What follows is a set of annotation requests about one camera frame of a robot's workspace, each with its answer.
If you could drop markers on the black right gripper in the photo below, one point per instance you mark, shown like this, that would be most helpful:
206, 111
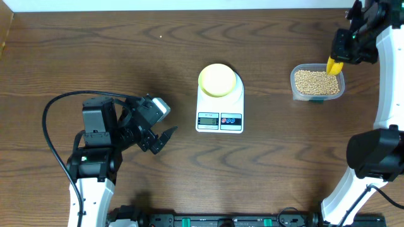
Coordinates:
339, 53

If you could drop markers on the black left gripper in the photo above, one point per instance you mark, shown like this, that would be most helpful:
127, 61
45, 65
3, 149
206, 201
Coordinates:
151, 140

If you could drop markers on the yellow plastic measuring scoop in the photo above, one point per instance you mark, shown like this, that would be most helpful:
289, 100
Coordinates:
333, 67

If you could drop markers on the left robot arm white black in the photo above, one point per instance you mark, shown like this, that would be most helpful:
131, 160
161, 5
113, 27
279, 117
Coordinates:
111, 126

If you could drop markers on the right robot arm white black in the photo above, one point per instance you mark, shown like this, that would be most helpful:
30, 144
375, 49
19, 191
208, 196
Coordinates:
374, 158

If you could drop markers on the white digital kitchen scale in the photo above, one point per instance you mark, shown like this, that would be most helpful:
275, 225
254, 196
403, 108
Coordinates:
223, 114

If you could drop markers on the pale yellow bowl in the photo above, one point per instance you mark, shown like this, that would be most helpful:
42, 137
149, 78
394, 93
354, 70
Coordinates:
217, 80

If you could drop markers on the clear container of soybeans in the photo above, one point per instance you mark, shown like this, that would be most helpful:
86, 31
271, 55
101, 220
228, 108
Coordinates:
309, 82

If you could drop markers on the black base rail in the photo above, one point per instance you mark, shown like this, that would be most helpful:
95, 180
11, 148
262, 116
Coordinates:
246, 220

